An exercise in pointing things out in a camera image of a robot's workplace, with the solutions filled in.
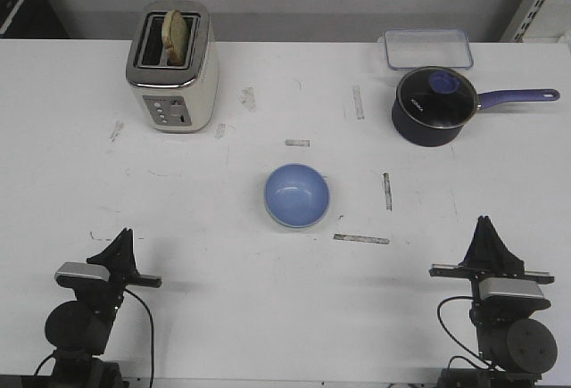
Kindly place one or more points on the black box at back left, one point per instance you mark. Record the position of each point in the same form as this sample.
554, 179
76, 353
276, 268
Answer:
30, 19

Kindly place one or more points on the cream and steel toaster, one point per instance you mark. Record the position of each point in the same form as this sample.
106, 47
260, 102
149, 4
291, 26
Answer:
176, 99

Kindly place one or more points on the white metal shelf upright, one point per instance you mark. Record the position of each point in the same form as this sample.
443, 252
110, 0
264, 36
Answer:
537, 2

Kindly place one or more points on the dark blue saucepan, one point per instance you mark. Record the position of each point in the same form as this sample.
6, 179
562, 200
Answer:
425, 136

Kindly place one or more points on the blue bowl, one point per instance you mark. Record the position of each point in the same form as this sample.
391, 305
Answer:
296, 184

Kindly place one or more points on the green bowl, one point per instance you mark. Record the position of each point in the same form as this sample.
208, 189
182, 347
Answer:
297, 216

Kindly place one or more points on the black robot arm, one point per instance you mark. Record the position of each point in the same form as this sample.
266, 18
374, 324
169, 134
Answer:
514, 349
80, 329

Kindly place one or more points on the clear plastic food container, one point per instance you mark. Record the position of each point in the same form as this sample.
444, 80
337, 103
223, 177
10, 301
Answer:
408, 49

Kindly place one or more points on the glass pot lid blue knob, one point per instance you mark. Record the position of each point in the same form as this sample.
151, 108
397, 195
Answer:
437, 97

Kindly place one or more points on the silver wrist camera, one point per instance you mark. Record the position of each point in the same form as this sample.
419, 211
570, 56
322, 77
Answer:
78, 275
509, 287

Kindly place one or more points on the toast slice in toaster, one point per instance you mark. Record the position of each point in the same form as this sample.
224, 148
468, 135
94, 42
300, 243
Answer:
174, 36

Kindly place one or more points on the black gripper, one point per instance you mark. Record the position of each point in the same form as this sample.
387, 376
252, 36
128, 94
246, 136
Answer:
104, 293
504, 264

